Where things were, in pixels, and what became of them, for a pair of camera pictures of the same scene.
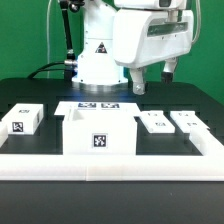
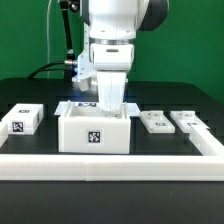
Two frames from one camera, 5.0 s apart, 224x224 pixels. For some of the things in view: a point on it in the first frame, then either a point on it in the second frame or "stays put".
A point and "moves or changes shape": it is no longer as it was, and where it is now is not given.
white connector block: (155, 121) stays put
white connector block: (188, 119) stays put
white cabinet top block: (23, 118) stays put
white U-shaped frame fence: (207, 166) stays put
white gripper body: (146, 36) -> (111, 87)
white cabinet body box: (99, 135) moves or changes shape
